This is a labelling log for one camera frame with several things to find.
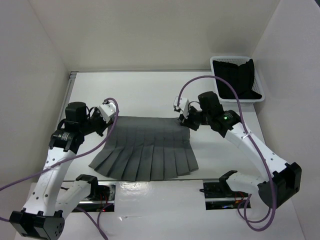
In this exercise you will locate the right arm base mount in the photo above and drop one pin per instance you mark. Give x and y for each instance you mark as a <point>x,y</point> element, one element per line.
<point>216,199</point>

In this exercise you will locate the grey pleated skirt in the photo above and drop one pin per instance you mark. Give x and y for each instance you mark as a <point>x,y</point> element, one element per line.
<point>143,149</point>

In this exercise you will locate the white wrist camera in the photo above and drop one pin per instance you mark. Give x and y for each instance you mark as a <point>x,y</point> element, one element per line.
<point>107,110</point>
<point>181,105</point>

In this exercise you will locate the white plastic laundry basket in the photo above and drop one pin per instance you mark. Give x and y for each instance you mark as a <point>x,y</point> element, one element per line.
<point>238,60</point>

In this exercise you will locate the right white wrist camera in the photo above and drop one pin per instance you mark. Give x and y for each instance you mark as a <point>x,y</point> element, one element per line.
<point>181,105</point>

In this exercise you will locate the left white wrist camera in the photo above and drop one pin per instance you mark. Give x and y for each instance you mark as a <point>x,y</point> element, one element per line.
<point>107,110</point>

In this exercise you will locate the black skirt in basket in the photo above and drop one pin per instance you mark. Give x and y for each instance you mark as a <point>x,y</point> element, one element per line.
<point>240,77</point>

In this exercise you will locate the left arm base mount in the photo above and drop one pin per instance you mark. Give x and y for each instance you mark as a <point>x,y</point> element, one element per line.
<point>103,200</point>

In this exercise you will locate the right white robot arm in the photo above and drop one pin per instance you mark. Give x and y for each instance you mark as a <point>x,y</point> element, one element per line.
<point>278,180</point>

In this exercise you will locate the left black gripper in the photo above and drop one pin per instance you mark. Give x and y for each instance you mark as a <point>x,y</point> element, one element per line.
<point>97,112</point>

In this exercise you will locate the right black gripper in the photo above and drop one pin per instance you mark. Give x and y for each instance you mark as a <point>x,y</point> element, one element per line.
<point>188,121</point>

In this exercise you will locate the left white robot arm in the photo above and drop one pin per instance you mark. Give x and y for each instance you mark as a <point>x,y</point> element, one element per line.
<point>43,215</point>

